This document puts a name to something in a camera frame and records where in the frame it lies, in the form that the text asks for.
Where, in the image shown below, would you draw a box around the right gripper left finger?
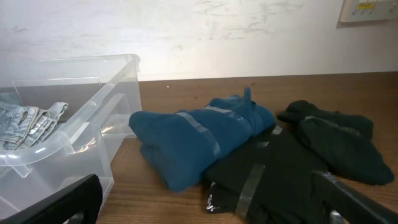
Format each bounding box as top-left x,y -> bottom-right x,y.
1,174 -> 103,224

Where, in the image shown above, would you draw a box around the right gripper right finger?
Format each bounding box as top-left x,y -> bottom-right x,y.
312,171 -> 397,224

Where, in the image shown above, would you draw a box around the black garment with tape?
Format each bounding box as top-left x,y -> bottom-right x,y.
205,124 -> 327,223

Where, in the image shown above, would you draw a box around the light blue jeans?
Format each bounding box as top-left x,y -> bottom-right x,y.
1,102 -> 68,151

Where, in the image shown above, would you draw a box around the teal blue garment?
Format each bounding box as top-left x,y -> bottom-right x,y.
128,88 -> 274,192

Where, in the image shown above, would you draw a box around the clear plastic storage bin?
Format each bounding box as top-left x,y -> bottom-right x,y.
1,54 -> 141,219

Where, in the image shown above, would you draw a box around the wall switch panel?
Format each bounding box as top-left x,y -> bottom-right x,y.
339,0 -> 397,22

